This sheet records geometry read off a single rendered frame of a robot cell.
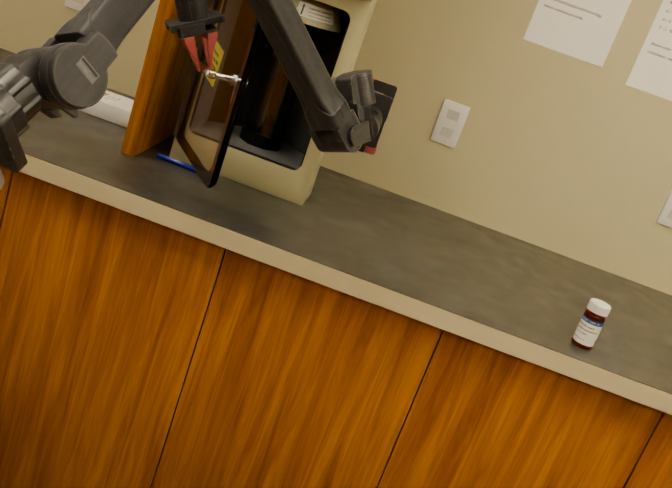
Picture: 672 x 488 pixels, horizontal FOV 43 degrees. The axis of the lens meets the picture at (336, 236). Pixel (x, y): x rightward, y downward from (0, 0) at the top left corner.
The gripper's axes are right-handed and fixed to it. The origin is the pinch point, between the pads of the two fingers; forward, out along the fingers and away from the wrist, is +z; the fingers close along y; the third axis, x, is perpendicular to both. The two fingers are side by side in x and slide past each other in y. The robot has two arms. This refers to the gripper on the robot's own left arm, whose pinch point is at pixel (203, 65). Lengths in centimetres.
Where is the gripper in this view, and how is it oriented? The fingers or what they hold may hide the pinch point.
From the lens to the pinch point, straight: 166.5
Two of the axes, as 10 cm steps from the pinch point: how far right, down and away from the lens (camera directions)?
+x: 3.6, 3.8, -8.5
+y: -9.2, 2.7, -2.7
